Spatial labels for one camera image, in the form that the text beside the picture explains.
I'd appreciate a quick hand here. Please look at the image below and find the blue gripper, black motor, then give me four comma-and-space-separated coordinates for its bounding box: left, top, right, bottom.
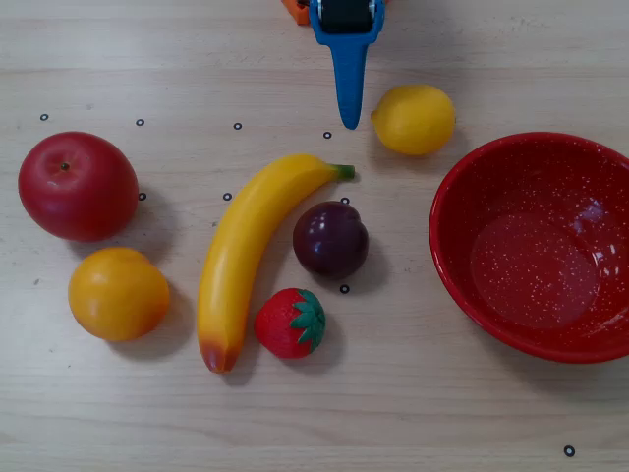
308, 0, 386, 132

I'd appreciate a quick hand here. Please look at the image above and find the yellow plastic lemon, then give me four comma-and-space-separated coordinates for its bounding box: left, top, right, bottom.
370, 84, 457, 157

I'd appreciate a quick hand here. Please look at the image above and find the red speckled bowl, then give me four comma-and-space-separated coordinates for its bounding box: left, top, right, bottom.
428, 131, 629, 366

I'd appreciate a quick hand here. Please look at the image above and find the dark purple plastic plum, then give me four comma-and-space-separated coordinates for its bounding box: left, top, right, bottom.
292, 200, 371, 279

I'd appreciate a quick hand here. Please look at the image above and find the yellow plastic banana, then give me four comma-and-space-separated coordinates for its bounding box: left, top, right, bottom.
196, 152, 357, 375

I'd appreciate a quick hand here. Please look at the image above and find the red plastic strawberry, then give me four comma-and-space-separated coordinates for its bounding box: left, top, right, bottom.
253, 287, 327, 360

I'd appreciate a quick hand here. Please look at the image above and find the red plastic apple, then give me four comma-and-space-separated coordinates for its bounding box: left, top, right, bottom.
17, 130, 141, 243

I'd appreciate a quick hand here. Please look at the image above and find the plastic orange fruit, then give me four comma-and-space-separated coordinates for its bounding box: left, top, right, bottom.
67, 246, 171, 343

